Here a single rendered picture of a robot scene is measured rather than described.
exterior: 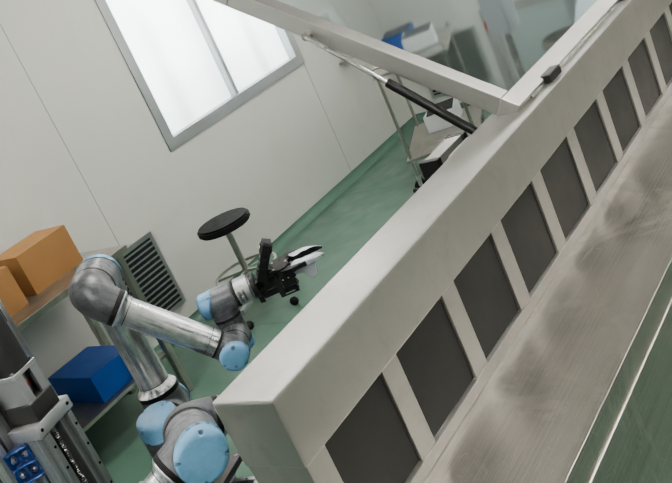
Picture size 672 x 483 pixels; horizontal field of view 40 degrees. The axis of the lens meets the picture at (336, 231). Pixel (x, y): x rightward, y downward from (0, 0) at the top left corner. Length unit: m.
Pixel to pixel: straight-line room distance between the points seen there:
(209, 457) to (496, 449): 1.00
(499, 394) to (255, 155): 5.68
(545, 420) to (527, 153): 0.43
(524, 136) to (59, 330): 4.40
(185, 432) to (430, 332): 0.96
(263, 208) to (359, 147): 1.33
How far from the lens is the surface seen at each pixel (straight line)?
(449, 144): 2.15
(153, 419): 2.51
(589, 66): 1.60
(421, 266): 1.07
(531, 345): 1.21
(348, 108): 7.69
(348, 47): 1.48
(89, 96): 5.87
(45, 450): 2.31
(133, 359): 2.56
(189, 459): 1.95
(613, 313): 1.22
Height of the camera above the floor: 2.03
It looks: 18 degrees down
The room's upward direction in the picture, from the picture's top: 24 degrees counter-clockwise
